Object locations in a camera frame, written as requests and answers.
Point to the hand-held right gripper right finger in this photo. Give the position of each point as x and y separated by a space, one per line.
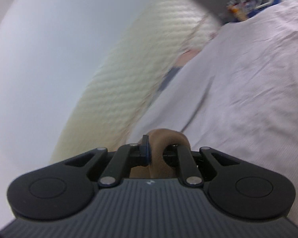
186 161

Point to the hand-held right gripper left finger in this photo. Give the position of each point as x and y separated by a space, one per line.
145 152

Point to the brown hoodie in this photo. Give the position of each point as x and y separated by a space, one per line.
161 141

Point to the cream quilted headboard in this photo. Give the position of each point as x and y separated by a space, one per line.
129 79

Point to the white bed sheet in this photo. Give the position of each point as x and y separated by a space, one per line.
250 91

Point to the cluster of small bottles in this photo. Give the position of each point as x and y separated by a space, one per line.
238 7

